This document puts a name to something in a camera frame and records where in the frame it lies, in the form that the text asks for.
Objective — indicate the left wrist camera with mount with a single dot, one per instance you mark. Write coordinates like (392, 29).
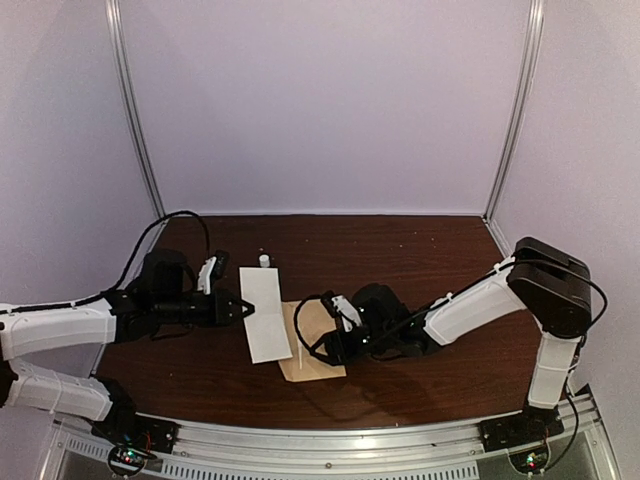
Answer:
(211, 271)

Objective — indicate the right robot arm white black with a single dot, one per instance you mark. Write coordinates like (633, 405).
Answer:
(556, 288)

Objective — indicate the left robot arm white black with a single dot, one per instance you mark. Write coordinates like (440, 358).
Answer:
(167, 291)

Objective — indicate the right round circuit board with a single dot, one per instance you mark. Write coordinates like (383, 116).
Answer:
(530, 461)

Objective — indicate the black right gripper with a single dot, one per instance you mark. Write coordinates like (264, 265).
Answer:
(337, 343)

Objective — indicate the right aluminium frame post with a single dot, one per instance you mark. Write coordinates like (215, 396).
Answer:
(529, 59)

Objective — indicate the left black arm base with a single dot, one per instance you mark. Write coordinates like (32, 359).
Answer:
(135, 425)

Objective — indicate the round circuit board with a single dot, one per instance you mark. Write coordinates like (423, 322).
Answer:
(530, 461)
(125, 461)

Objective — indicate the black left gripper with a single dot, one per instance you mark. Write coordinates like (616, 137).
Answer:
(222, 299)

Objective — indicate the left aluminium frame post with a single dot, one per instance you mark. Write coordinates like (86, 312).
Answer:
(132, 115)

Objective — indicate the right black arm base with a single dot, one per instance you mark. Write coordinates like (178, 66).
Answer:
(520, 425)

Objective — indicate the front aluminium slotted rail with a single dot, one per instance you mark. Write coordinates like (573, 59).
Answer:
(451, 450)

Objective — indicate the left round circuit board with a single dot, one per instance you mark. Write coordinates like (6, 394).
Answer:
(125, 461)

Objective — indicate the aluminium frame post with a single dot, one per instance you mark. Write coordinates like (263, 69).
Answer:
(529, 59)
(132, 115)

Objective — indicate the small green glue stick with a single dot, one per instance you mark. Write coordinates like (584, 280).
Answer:
(264, 261)

